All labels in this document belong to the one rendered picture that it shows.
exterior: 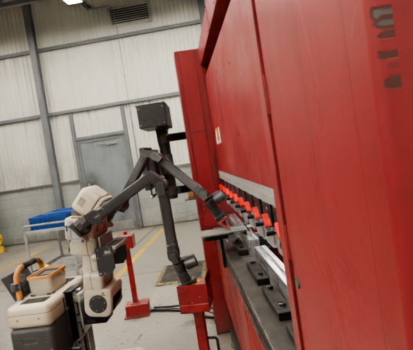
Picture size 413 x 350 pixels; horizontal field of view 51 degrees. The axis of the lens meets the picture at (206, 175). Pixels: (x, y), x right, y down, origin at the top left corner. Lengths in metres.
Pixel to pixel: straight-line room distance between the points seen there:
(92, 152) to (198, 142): 6.80
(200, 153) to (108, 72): 6.89
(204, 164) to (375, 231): 3.23
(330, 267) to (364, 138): 0.12
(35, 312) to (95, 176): 7.67
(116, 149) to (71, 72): 2.02
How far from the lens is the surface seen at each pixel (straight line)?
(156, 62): 9.90
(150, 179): 2.24
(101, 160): 10.02
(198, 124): 3.44
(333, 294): 0.32
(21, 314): 2.62
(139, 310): 4.42
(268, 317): 1.61
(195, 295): 2.33
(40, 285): 2.71
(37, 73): 10.50
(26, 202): 10.85
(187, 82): 3.48
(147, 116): 3.61
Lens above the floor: 1.48
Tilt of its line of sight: 3 degrees down
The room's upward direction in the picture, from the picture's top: 9 degrees counter-clockwise
